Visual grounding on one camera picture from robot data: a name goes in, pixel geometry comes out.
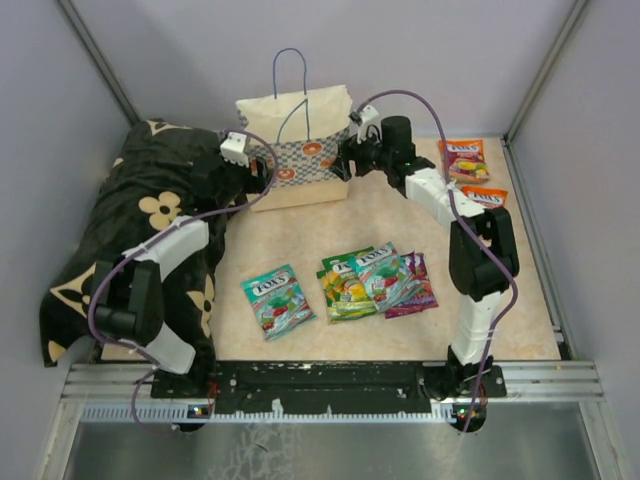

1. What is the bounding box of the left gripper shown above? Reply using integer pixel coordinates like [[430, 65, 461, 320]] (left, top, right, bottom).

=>
[[213, 144, 273, 207]]

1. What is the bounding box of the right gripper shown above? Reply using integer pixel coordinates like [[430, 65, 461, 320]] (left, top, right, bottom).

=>
[[329, 125, 392, 183]]

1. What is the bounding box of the checkered paper bag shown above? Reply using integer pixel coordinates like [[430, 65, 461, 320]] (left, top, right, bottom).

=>
[[236, 85, 352, 212]]

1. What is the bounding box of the orange candy bag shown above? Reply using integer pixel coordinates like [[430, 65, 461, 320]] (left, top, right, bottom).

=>
[[438, 139, 490, 184], [461, 185, 508, 209]]

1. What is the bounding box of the purple candy bag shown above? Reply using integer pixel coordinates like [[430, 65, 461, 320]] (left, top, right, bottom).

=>
[[384, 252, 439, 319]]

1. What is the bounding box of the teal candy bag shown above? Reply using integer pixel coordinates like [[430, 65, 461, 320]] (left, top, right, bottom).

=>
[[242, 264, 316, 341], [348, 242, 421, 313]]

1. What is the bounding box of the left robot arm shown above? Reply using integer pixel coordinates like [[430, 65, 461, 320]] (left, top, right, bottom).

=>
[[88, 150, 275, 397]]

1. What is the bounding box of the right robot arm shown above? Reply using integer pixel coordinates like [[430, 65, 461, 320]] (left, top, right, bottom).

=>
[[330, 106, 520, 400]]

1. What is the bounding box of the green candy bag on table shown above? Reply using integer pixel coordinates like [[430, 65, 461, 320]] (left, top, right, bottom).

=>
[[316, 246, 377, 324]]

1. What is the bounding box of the black floral pillow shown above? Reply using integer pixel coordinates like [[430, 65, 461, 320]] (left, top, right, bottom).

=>
[[39, 119, 230, 367]]

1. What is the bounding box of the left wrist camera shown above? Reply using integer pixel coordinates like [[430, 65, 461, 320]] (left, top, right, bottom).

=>
[[220, 132, 249, 168]]

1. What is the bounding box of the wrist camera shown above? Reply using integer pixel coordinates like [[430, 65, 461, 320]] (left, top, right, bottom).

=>
[[349, 105, 380, 134], [220, 132, 249, 168]]

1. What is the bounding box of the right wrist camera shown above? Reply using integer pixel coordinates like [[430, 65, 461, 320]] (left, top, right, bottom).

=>
[[349, 105, 380, 134]]

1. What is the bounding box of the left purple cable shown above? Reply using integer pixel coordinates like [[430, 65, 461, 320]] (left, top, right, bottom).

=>
[[87, 129, 280, 437]]

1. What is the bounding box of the purple cable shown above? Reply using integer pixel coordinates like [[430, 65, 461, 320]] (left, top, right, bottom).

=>
[[352, 89, 519, 435], [87, 129, 280, 437]]

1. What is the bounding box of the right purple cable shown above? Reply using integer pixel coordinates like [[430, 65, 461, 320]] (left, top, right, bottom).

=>
[[352, 89, 519, 435]]

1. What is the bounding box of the blue bag string handle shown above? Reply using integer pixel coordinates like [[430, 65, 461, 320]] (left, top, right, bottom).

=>
[[271, 47, 308, 99]]

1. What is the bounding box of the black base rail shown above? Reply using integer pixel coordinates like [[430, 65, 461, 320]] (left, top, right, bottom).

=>
[[151, 361, 475, 415]]

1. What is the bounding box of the aluminium frame rail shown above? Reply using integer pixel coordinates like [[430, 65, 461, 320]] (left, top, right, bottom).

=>
[[59, 362, 606, 426]]

